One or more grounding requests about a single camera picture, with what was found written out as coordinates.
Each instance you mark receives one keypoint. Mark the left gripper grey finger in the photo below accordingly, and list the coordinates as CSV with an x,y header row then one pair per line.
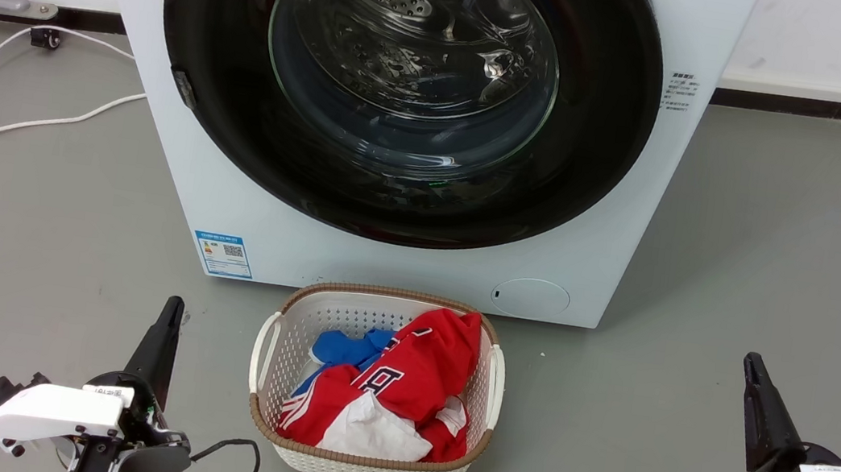
x,y
158,348

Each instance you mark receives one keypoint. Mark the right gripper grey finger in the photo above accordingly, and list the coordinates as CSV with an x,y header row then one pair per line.
x,y
769,428

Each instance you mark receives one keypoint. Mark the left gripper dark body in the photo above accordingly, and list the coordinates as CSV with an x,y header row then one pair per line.
x,y
151,460

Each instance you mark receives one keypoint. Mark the round black glass washer door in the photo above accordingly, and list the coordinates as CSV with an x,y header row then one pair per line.
x,y
605,130

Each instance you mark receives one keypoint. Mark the white front-load washing machine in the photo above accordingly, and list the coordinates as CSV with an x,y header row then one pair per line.
x,y
176,179

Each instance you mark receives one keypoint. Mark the blue energy label sticker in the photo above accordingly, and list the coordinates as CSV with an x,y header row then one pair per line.
x,y
223,255

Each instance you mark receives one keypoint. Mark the blue garment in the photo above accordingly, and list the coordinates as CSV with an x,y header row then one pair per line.
x,y
341,347

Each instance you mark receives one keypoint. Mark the white plastic laundry basket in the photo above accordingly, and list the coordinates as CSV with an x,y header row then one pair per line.
x,y
357,467

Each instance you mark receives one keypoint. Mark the white garment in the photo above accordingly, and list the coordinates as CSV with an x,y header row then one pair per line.
x,y
370,432

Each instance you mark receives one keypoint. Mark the round white filter cover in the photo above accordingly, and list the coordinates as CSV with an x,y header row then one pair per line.
x,y
534,298

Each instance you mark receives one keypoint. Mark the red sports jersey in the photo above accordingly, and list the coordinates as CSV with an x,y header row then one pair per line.
x,y
427,367

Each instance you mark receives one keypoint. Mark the small printed text sticker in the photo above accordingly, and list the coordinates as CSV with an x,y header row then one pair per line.
x,y
681,91

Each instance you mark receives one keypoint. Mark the steel perforated washer drum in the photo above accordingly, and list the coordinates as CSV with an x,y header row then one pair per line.
x,y
416,24

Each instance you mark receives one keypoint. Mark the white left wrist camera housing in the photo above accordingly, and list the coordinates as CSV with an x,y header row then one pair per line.
x,y
56,411

